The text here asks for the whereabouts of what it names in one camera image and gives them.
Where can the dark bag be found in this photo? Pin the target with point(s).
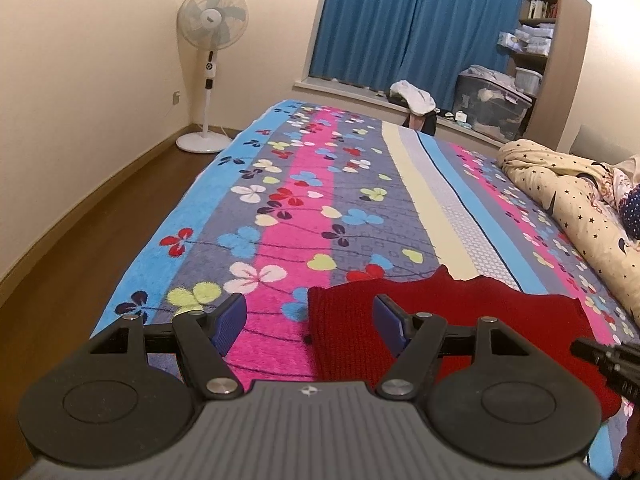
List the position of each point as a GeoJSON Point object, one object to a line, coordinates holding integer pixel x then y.
{"type": "Point", "coordinates": [426, 122]}

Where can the blue curtain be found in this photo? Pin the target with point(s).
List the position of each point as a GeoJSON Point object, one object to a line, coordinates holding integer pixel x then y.
{"type": "Point", "coordinates": [400, 20]}

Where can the stack of white packets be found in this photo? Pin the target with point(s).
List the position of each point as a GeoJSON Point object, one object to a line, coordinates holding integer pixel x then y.
{"type": "Point", "coordinates": [527, 40]}

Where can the white standing fan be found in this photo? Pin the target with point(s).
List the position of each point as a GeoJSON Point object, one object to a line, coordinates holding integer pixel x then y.
{"type": "Point", "coordinates": [212, 15]}

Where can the white clothes pile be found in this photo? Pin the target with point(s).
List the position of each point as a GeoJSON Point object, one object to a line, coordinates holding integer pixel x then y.
{"type": "Point", "coordinates": [412, 95]}

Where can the clear plastic storage box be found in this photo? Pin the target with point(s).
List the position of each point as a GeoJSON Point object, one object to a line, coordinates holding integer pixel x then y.
{"type": "Point", "coordinates": [492, 107]}

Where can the red knitted sweater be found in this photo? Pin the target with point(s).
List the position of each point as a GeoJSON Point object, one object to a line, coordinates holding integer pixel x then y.
{"type": "Point", "coordinates": [500, 330]}

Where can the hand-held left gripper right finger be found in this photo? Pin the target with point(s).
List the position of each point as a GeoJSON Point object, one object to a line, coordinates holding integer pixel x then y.
{"type": "Point", "coordinates": [390, 321]}

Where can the star print cream duvet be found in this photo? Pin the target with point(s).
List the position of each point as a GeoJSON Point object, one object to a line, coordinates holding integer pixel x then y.
{"type": "Point", "coordinates": [575, 195]}

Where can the dark blue dotted pillow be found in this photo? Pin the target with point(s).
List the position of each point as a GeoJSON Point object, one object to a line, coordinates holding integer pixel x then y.
{"type": "Point", "coordinates": [632, 212]}

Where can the floral striped fleece blanket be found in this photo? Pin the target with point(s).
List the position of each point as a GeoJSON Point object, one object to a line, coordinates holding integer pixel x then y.
{"type": "Point", "coordinates": [310, 220]}

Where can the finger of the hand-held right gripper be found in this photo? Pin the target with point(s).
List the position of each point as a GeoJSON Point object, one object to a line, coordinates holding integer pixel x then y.
{"type": "Point", "coordinates": [617, 365]}

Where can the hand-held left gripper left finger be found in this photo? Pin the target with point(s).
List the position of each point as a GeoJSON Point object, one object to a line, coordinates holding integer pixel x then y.
{"type": "Point", "coordinates": [230, 321]}

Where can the row of books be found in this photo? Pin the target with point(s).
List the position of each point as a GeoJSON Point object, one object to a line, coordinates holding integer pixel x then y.
{"type": "Point", "coordinates": [542, 8]}

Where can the grey headboard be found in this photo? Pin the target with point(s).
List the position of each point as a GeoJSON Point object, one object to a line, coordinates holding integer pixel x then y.
{"type": "Point", "coordinates": [595, 142]}

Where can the wooden bookshelf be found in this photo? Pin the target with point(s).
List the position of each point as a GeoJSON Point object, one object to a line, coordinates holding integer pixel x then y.
{"type": "Point", "coordinates": [570, 60]}

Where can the white plastic basket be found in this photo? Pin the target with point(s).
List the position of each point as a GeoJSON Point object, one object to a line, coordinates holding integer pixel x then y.
{"type": "Point", "coordinates": [528, 81]}

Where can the pink printed pillow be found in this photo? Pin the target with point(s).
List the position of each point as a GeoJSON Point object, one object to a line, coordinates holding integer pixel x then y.
{"type": "Point", "coordinates": [625, 175]}

